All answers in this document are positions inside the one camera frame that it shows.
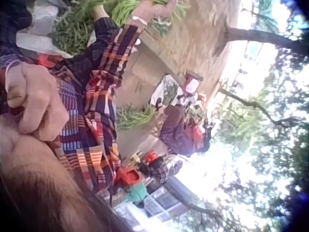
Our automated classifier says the person's right hand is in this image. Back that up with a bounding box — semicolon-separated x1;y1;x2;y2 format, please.
131;0;179;25

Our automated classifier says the concrete curb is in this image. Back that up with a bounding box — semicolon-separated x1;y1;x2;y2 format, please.
119;36;186;108

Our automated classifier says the white sack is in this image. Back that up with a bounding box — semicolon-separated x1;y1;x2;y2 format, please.
149;74;186;109

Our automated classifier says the thick tree trunk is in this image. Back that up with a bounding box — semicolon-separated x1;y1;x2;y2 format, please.
223;25;302;53

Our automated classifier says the heap of green beans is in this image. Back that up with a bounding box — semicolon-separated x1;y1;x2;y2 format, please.
49;0;174;55

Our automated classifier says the small pile of green beans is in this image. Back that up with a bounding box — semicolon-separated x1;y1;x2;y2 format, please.
117;103;157;131

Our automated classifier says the thin tree branch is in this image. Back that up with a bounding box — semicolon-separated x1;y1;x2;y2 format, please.
218;88;297;129

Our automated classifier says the white plastic bag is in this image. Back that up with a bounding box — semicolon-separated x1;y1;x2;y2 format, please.
15;0;73;58

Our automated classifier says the red plastic bucket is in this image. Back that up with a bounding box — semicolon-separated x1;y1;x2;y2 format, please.
114;167;140;188

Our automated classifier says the building with windows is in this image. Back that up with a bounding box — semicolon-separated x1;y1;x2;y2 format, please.
115;176;194;224

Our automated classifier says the pale wrist bracelet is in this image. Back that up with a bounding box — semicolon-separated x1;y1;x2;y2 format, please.
131;14;148;26

